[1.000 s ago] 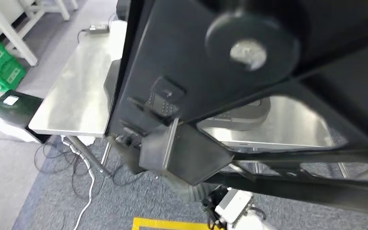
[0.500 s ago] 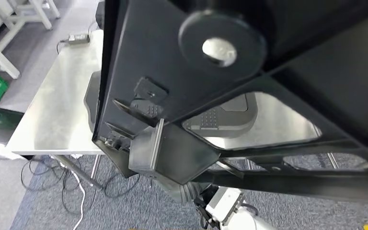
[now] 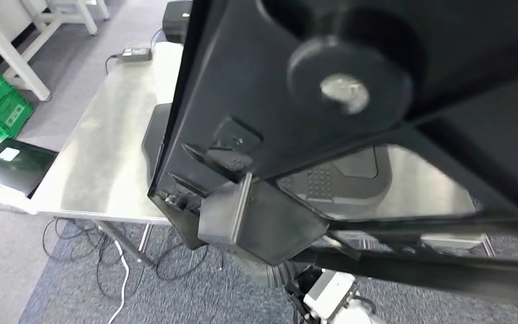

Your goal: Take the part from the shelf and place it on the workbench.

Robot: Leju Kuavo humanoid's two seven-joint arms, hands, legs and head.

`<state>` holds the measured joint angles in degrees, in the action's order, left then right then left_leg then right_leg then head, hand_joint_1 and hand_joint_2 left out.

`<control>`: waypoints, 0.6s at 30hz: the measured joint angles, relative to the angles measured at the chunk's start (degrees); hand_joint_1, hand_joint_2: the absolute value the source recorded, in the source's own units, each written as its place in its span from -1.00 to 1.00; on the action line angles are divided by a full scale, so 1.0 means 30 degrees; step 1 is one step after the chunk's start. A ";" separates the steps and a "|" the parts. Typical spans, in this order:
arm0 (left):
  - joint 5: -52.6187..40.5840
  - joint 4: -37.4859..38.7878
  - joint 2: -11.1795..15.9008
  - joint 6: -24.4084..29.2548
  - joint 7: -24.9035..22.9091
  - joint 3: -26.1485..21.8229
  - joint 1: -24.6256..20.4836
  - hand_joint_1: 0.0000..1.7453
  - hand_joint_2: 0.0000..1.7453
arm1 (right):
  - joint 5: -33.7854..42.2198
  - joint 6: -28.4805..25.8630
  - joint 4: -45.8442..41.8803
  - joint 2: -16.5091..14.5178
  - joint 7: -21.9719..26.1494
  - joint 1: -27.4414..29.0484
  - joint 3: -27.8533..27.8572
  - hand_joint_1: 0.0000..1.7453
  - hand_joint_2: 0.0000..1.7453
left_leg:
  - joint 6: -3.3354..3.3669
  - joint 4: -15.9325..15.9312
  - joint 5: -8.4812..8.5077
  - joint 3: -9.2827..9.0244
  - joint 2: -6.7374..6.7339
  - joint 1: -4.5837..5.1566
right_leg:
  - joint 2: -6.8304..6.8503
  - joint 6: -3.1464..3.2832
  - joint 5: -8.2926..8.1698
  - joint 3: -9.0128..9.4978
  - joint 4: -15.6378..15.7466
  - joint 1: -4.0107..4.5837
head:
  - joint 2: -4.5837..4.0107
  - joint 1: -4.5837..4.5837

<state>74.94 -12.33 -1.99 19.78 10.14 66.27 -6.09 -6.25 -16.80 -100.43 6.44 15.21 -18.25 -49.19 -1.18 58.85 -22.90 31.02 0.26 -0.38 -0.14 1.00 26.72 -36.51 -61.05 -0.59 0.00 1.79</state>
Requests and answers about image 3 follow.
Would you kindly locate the black plastic car part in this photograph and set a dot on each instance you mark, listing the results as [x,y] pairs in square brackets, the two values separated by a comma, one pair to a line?
[250,67]

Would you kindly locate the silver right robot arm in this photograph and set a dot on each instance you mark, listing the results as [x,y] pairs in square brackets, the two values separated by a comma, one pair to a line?
[263,273]

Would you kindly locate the stainless steel workbench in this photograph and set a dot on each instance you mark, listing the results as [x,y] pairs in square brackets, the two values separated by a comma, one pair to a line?
[107,156]

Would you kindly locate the dark grey plastic panel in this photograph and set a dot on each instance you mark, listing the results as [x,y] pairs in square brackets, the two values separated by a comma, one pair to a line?
[353,188]

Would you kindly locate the black equipment box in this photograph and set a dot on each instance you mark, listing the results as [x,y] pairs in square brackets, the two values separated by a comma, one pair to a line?
[176,22]

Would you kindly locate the grey power adapter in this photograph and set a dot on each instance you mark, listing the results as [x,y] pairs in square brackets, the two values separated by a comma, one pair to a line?
[136,54]

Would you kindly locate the white table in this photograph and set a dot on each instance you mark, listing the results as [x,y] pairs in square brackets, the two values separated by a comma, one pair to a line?
[4,49]
[84,15]

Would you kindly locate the black flat box white label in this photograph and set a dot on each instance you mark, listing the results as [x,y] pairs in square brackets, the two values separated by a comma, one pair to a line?
[22,170]

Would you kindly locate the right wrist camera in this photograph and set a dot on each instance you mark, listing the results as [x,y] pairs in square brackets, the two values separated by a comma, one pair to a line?
[330,293]

